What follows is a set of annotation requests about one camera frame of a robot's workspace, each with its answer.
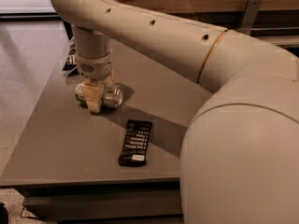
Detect grey table drawer front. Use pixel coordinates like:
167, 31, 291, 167
23, 189, 182, 221

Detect dark object on floor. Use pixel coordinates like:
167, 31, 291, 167
0, 203, 8, 224

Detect silver green 7up can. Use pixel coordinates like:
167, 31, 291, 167
75, 82, 123, 108

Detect blue kettle chips bag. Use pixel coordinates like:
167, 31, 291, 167
63, 38, 77, 73

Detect horizontal metal rail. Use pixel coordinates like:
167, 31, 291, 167
251, 26, 299, 31

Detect black snack bar wrapper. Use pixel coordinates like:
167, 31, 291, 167
118, 119, 152, 167

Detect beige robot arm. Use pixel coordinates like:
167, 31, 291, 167
50, 0, 299, 224

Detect right metal wall bracket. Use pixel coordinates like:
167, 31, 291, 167
238, 0, 263, 35

